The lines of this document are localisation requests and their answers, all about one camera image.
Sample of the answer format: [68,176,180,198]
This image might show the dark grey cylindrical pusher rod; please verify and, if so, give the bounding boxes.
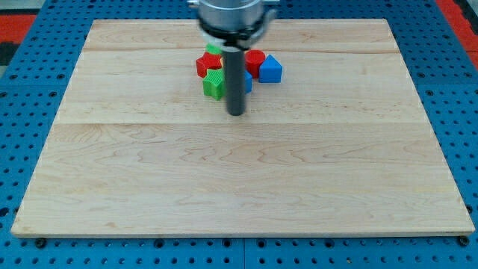
[222,47,246,116]

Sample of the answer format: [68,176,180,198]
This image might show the red cylinder block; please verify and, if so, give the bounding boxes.
[245,49,266,78]

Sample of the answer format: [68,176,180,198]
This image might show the blue block behind rod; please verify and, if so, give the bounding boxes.
[244,70,252,93]

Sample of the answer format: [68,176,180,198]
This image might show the red star block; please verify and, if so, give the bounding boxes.
[196,52,222,78]

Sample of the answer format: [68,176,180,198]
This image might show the green block at back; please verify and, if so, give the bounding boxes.
[205,43,222,55]

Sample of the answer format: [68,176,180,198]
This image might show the green star block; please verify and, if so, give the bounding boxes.
[202,69,225,101]

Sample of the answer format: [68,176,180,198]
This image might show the blue triangle block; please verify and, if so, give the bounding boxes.
[258,55,283,83]

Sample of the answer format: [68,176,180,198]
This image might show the light wooden board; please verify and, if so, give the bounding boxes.
[11,19,475,238]

